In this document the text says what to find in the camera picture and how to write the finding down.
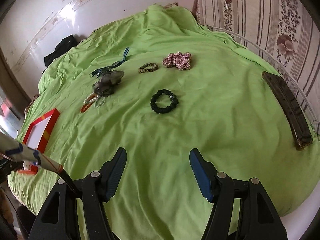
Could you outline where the red bead bracelet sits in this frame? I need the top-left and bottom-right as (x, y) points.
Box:
(80, 102), (94, 113)

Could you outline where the blue striped hair band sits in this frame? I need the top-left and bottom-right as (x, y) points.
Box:
(90, 47), (130, 78)

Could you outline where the black clothing pile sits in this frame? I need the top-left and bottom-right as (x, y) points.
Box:
(44, 35), (79, 67)

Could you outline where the grey organza scrunchie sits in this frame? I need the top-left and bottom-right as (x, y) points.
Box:
(92, 70), (124, 97)

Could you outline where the clear bead bracelet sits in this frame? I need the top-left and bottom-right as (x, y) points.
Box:
(94, 96), (107, 108)

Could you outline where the white pearl bracelet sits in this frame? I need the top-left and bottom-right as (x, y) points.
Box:
(83, 92), (102, 105)

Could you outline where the black scrunchie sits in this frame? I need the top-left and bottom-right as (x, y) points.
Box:
(150, 89), (179, 114)

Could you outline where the floral striped quilt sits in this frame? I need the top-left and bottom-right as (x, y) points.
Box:
(196, 0), (319, 132)

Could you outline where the green bed sheet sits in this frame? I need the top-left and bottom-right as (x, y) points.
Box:
(17, 5), (319, 239)

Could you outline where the red shallow box tray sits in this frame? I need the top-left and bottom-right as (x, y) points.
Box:
(18, 108), (63, 173)

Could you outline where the pink checkered scrunchie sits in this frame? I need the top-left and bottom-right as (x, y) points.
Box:
(162, 51), (192, 70)

